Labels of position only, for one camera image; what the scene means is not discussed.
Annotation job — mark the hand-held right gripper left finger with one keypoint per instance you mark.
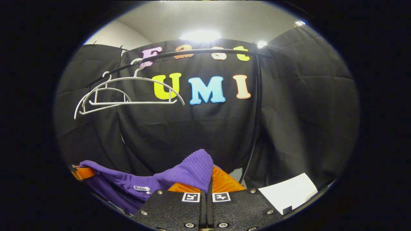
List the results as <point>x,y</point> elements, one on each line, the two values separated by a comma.
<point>173,208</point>

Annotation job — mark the white cabinet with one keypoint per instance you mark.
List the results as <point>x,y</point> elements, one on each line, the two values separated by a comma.
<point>289,192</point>

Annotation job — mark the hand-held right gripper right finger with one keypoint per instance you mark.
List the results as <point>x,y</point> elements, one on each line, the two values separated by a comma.
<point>240,208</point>

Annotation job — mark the white plastic hanger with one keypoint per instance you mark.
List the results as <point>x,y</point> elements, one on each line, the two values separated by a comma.
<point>110,88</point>
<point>144,103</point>

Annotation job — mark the rectangular ceiling light panel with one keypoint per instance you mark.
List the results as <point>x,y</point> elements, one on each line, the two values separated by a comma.
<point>300,23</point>

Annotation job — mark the purple knit jacket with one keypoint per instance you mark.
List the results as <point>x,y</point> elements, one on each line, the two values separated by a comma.
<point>192,170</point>

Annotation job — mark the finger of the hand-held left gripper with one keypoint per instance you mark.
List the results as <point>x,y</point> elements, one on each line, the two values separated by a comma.
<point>84,173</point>

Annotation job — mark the black metal clothes rack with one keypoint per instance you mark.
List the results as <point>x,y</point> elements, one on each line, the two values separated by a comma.
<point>257,112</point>

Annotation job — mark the black backdrop cloth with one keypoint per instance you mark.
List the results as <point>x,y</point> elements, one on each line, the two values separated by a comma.
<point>305,112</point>

